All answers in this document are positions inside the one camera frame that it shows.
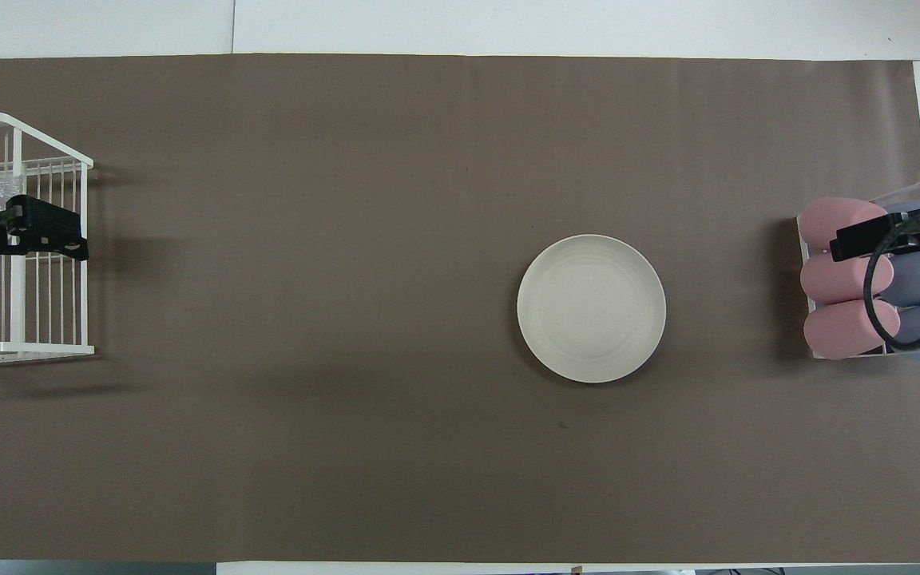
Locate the pink plastic cup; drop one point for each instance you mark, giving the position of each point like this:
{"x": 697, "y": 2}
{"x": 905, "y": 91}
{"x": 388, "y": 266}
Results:
{"x": 839, "y": 331}
{"x": 831, "y": 279}
{"x": 827, "y": 217}

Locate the brown table mat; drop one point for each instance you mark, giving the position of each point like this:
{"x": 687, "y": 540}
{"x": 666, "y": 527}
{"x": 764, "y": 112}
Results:
{"x": 348, "y": 319}

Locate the cream round plate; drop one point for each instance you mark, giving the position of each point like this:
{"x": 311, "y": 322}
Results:
{"x": 591, "y": 308}

